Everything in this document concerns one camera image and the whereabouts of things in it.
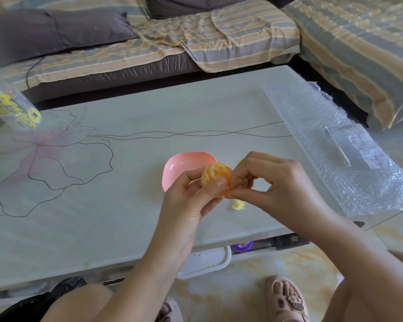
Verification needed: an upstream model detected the person's left hand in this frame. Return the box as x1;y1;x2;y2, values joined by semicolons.
146;167;228;269

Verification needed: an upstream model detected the person's right hand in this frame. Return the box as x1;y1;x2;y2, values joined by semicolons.
224;151;340;238

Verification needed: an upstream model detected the pink plastic dish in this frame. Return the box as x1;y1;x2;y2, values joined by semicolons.
161;151;218;193

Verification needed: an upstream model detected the orange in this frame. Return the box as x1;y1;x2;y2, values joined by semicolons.
201;162;234;199

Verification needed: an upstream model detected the person's left forearm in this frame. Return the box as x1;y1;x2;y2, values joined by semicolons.
94;250;187;322

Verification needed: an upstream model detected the person's right forearm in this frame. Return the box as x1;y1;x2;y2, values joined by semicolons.
310;217;403;322

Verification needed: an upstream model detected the person's left foot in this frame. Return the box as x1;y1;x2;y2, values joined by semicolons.
154;297;184;322

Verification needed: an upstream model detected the person's foot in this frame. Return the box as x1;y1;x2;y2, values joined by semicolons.
264;275;309;322
154;297;184;322

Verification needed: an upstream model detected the person's right foot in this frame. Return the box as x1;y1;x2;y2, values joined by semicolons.
264;275;309;322

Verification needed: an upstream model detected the person's right leg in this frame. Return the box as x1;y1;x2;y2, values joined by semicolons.
322;251;403;322

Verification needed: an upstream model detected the person's leg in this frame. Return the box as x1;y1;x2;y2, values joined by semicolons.
322;251;403;322
40;283;115;322

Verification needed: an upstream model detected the person's left leg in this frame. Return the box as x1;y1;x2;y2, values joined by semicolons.
40;283;115;322

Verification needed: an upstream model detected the black box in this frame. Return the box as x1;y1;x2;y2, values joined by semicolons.
272;233;310;251

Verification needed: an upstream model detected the white plastic container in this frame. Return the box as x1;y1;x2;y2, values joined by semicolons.
176;245;232;280

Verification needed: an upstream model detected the thin white stick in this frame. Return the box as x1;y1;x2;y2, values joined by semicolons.
325;126;352;168

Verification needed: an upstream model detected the clear bubble wrap sheet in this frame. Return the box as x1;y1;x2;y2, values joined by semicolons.
262;80;403;218

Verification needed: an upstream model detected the clear plastic bag paper label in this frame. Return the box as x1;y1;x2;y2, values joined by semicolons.
324;123;395;170

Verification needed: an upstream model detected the dark brown sofa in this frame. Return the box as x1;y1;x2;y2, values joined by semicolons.
21;51;370;126

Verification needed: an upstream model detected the black plastic bag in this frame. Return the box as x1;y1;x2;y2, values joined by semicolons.
0;276;88;322

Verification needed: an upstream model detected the striped sofa sheet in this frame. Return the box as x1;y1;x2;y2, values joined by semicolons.
282;0;403;130
0;0;301;91

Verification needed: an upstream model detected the dark purple cushion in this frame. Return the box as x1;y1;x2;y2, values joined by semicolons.
258;0;304;9

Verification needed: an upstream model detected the clear bottle yellow label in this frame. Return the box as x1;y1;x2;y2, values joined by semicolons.
0;76;43;130

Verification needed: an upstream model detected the grey upright cushion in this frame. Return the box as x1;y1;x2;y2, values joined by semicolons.
144;0;254;20

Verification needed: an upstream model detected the grey flat pillow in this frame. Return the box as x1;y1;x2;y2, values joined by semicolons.
0;9;137;71

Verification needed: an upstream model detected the purple plastic ring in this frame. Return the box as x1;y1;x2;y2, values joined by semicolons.
232;240;254;254

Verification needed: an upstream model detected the black cable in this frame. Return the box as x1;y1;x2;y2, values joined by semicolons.
26;56;46;89

